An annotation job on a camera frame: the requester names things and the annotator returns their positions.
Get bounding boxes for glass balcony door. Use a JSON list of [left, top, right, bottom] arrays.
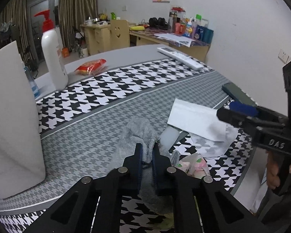
[[27, 0, 61, 54]]

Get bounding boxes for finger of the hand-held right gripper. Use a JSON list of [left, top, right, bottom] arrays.
[[229, 101, 288, 125], [217, 107, 286, 133]]

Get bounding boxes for white remote control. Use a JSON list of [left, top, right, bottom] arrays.
[[157, 47, 205, 71]]

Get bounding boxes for clear water bottle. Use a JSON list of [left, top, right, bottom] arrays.
[[24, 67, 41, 100]]

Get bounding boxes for grey sock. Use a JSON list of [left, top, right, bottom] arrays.
[[120, 116, 175, 214]]

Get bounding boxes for desk with patterned top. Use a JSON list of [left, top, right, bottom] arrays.
[[129, 27, 210, 62]]

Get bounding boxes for person's right hand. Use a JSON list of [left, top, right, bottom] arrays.
[[265, 150, 291, 190]]

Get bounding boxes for white foam box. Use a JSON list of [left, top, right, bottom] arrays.
[[0, 41, 46, 199]]

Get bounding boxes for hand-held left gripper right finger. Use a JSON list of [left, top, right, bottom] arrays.
[[152, 148, 267, 233]]

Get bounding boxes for cluster of toiletry bottles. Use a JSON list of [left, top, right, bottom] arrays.
[[168, 6, 214, 43]]

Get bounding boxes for sheets of paper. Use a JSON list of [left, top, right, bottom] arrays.
[[155, 33, 196, 48]]

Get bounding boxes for black smartphone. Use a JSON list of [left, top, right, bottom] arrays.
[[222, 83, 257, 107]]

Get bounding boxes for black headphones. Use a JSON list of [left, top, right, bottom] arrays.
[[148, 17, 168, 28]]

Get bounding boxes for clear plastic bag of packets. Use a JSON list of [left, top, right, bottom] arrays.
[[171, 150, 211, 179]]

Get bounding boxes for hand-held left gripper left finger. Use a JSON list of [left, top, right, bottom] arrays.
[[27, 143, 143, 233]]

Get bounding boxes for wooden chair with smiley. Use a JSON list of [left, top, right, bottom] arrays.
[[109, 19, 130, 48]]

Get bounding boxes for white lotion pump bottle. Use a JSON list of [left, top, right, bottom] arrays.
[[34, 10, 69, 91]]

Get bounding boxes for clear flat plastic bag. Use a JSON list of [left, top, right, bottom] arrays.
[[190, 126, 239, 158]]

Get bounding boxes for brown curtain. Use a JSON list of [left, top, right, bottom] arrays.
[[58, 0, 97, 51], [0, 0, 27, 54]]

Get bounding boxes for red snack packet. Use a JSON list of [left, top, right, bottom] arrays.
[[75, 59, 107, 76]]

